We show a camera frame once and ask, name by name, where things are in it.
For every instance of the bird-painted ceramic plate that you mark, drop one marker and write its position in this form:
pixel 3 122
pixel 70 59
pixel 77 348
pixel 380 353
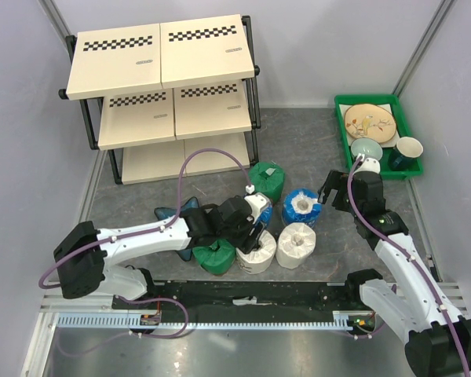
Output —
pixel 369 121

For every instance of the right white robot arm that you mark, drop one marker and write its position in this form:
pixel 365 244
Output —
pixel 436 336

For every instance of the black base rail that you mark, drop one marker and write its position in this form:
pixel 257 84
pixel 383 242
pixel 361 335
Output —
pixel 317 296

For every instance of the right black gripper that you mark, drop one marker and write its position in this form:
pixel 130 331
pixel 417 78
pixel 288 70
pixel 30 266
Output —
pixel 336 180

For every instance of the slotted cable duct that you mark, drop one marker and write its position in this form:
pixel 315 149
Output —
pixel 241 318

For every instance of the blue roll left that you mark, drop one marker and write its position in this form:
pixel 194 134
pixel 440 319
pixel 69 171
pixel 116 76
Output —
pixel 266 215

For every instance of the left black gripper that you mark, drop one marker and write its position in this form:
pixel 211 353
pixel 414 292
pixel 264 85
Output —
pixel 247 243

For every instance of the green plastic tray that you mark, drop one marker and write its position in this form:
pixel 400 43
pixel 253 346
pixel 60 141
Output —
pixel 391 103

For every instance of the celadon ceramic bowl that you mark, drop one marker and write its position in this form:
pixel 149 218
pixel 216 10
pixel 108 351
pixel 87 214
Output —
pixel 367 147

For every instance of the blue roll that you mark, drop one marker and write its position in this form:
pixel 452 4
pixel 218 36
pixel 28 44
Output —
pixel 301 206
pixel 266 215

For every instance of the blue roll right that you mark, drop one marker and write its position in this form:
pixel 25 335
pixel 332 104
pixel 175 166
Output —
pixel 301 206

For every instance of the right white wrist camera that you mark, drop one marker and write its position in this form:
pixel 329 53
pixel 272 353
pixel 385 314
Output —
pixel 367 163

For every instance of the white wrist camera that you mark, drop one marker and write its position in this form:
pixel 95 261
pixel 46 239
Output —
pixel 257 201
pixel 367 163

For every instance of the plain white roll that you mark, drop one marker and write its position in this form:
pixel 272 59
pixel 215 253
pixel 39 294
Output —
pixel 296 243

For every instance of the dark green white-lined cup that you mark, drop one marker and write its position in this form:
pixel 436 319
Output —
pixel 404 153

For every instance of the green roll front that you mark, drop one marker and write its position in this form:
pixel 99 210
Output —
pixel 217 258

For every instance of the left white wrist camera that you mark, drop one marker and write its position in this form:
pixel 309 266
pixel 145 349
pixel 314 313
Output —
pixel 257 201

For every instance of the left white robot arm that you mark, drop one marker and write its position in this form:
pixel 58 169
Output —
pixel 90 260

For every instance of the beige three-tier shelf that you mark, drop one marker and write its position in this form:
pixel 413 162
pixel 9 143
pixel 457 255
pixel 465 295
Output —
pixel 153 94

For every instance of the green roll near shelf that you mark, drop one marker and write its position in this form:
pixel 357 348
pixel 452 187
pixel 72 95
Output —
pixel 268 179

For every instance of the blue star-shaped dish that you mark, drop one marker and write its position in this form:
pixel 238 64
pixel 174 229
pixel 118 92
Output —
pixel 162 213

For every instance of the white cartoon-print roll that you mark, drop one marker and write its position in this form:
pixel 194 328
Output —
pixel 260 258

